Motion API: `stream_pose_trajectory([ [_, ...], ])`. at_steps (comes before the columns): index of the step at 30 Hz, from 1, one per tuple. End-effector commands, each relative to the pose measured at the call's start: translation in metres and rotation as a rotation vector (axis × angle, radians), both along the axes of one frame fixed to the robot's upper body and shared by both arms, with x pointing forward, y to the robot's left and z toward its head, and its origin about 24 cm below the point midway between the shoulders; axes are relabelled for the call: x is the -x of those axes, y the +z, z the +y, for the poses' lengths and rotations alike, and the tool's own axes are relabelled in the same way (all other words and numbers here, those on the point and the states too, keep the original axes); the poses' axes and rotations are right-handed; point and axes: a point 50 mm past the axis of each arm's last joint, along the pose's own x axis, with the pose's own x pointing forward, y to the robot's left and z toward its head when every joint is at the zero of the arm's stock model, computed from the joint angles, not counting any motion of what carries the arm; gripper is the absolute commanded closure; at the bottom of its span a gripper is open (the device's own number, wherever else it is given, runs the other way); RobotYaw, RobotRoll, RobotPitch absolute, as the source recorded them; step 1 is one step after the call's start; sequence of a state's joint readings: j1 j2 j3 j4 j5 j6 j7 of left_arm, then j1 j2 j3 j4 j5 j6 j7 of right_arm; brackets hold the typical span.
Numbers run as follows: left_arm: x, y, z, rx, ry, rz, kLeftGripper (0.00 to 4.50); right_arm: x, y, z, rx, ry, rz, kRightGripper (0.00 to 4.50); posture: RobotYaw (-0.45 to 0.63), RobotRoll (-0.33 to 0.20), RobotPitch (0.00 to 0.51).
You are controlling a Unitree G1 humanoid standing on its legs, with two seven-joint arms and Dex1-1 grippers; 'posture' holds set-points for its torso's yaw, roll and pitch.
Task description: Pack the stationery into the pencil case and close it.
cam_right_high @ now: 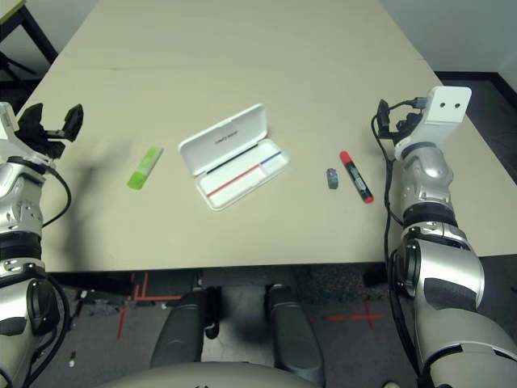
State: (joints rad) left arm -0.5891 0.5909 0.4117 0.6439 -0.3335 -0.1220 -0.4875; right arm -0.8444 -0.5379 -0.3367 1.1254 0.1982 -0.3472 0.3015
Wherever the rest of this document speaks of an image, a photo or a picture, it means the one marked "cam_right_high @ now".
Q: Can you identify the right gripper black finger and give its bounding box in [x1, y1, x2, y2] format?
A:
[375, 99, 392, 138]

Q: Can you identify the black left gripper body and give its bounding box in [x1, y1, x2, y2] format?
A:
[19, 129, 65, 162]

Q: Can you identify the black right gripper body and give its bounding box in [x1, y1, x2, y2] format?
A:
[389, 114, 423, 143]

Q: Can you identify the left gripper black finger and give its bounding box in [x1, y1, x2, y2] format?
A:
[59, 103, 85, 142]
[18, 103, 45, 141]

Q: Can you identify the black marker with red cap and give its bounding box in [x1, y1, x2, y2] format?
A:
[338, 150, 375, 205]

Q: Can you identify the green highlighter pen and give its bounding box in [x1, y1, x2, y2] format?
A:
[126, 145, 164, 192]

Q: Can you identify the white plastic pencil case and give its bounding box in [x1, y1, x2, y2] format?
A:
[178, 103, 291, 212]

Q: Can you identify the dark grey robot right leg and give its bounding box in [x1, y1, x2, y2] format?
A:
[264, 284, 326, 387]

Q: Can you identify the dark grey robot leg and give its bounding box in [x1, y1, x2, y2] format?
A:
[149, 285, 222, 369]
[264, 284, 326, 387]

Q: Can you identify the dark grey robot left leg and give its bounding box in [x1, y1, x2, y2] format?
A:
[149, 285, 222, 369]

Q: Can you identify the grey robot torso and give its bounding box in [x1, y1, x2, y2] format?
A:
[86, 361, 324, 388]

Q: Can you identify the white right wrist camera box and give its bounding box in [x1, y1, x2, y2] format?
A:
[393, 86, 473, 158]

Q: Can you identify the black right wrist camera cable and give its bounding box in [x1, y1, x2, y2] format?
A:
[370, 96, 429, 388]

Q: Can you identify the beige side table black frame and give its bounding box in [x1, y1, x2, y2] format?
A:
[0, 0, 60, 68]

